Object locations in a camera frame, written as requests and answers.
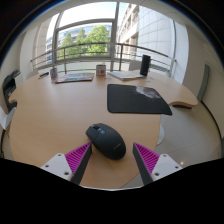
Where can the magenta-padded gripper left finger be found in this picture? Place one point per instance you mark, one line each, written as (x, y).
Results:
(56, 165)

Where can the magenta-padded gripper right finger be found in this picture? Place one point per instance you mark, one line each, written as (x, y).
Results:
(165, 165)

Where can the black computer mouse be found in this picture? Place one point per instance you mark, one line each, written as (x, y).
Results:
(107, 140)

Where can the black printed mouse pad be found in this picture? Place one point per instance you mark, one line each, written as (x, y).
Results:
(130, 100)

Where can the white table base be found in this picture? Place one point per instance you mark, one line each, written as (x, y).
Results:
(161, 131)

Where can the white chair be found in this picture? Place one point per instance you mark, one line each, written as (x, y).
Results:
(31, 74)
(5, 120)
(134, 65)

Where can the red magazine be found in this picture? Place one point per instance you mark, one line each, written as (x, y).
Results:
(75, 77)

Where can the grey door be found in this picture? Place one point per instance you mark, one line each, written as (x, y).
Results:
(203, 83)

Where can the small drink can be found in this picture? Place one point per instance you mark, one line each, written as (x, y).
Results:
(53, 74)

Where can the black printer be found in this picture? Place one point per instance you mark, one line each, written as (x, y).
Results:
(9, 87)

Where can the blue and yellow book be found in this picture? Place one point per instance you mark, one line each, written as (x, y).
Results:
(125, 75)

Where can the black cylindrical bottle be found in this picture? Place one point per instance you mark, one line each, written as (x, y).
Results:
(145, 65)

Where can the metal balcony railing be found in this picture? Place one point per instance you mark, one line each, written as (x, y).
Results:
(100, 45)

